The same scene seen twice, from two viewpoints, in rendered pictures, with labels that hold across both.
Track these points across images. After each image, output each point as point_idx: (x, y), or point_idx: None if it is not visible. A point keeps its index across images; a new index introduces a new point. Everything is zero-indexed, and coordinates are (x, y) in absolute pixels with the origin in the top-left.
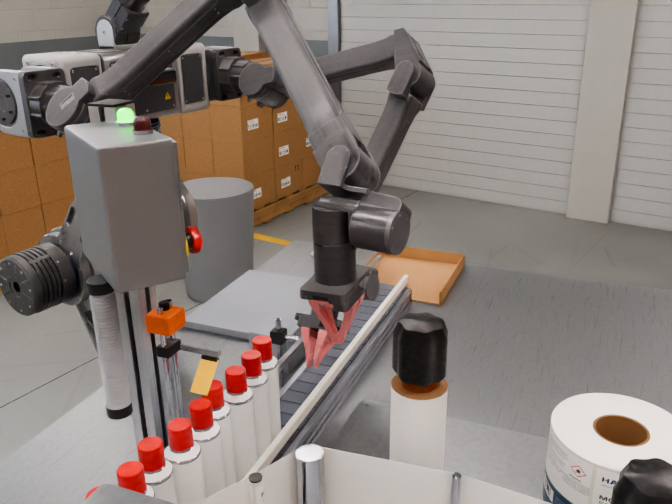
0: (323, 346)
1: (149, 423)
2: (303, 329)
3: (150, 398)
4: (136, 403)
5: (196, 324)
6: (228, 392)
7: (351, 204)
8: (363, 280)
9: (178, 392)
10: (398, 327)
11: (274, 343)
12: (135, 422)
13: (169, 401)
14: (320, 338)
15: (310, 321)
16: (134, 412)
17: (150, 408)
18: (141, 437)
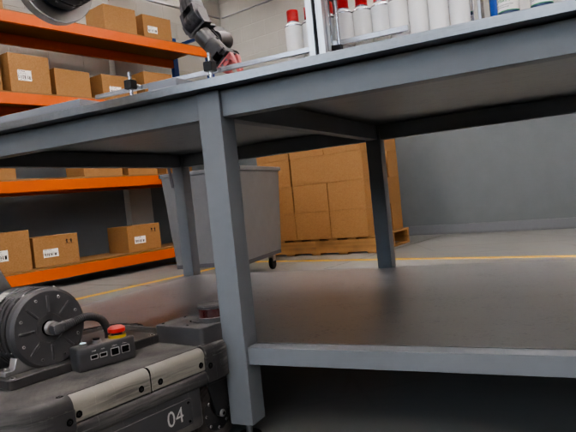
0: (231, 71)
1: (327, 24)
2: (231, 53)
3: (327, 5)
4: (323, 9)
5: (93, 102)
6: (331, 14)
7: None
8: (228, 33)
9: (329, 5)
10: (330, 1)
11: (213, 69)
12: (323, 24)
13: (337, 4)
14: (239, 58)
15: (230, 50)
16: (323, 16)
17: (327, 13)
18: (326, 35)
